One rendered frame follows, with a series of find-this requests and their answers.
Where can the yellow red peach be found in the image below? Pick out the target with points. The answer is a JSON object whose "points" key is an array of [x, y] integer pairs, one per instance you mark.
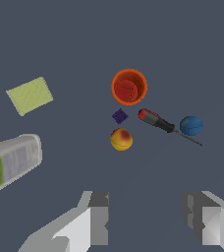
{"points": [[121, 139]]}

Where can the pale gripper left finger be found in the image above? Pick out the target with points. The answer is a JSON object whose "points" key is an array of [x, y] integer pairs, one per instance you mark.
{"points": [[84, 226]]}

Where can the red black screwdriver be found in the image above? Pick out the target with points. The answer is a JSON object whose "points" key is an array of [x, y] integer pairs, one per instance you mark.
{"points": [[156, 120]]}

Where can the blue ball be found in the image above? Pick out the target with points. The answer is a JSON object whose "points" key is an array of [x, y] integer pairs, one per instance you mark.
{"points": [[191, 125]]}

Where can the yellow-green sponge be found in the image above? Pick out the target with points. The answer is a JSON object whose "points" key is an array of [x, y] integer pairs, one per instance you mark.
{"points": [[29, 95]]}

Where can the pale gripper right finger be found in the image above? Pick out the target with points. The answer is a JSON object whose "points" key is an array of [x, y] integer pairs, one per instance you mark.
{"points": [[212, 223]]}

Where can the small purple block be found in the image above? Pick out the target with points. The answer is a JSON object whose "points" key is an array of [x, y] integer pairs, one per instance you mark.
{"points": [[120, 116]]}

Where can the white bottle with green label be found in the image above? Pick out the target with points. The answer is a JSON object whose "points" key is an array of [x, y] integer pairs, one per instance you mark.
{"points": [[11, 162]]}

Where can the orange cup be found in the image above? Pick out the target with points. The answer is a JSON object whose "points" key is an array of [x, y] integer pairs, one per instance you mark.
{"points": [[129, 86]]}

